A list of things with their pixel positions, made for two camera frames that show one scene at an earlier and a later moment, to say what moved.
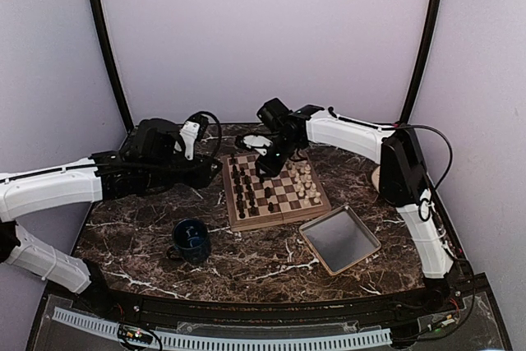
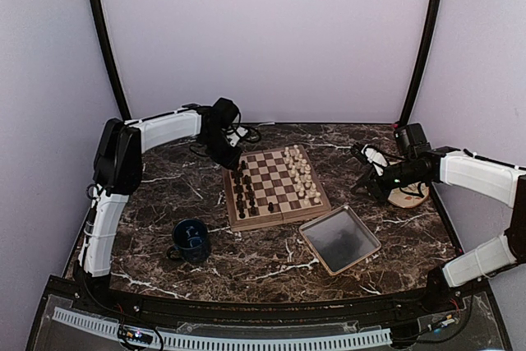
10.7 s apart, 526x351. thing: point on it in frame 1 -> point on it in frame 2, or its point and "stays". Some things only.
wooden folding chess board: [254, 202] stays
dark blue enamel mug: [190, 240] stays
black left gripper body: [165, 174] -> [218, 150]
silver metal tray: [339, 238] stays
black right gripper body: [278, 163] -> [382, 191]
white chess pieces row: [302, 181] stays
